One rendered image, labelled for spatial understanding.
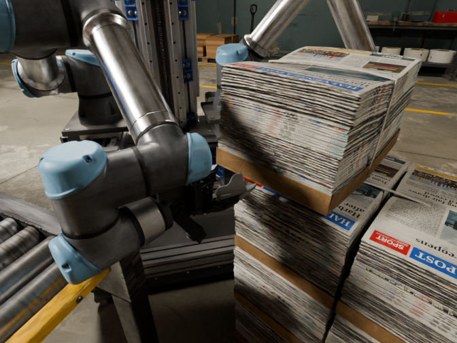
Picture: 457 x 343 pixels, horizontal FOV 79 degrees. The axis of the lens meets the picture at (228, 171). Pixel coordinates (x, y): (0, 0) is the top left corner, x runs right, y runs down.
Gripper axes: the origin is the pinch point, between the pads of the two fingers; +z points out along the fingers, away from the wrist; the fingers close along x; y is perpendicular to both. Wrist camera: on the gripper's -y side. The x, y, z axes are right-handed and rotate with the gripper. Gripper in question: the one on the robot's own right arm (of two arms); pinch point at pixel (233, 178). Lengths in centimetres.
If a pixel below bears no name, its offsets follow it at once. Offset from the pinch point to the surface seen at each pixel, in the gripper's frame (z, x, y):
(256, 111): 4.0, -2.3, 14.8
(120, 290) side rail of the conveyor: -27.9, 3.8, -14.3
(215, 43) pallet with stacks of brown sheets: 426, 446, -43
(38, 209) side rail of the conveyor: -32.3, 27.5, -5.1
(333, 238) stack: 3.4, -22.6, -5.0
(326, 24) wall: 600, 280, -5
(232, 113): 3.6, 3.7, 12.9
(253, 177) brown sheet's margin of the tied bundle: 2.1, -3.8, 1.0
